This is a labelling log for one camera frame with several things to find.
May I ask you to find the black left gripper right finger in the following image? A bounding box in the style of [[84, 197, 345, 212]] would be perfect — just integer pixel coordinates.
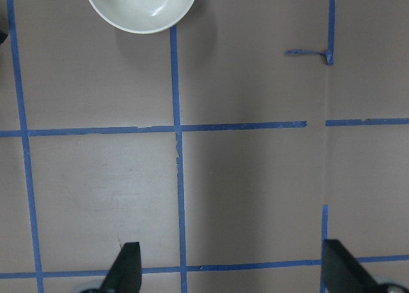
[[321, 239, 378, 293]]

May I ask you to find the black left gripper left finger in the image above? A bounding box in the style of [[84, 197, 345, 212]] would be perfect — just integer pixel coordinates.
[[98, 242, 142, 293]]

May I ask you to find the cream ceramic bowl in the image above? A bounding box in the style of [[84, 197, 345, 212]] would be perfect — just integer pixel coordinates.
[[88, 0, 195, 34]]

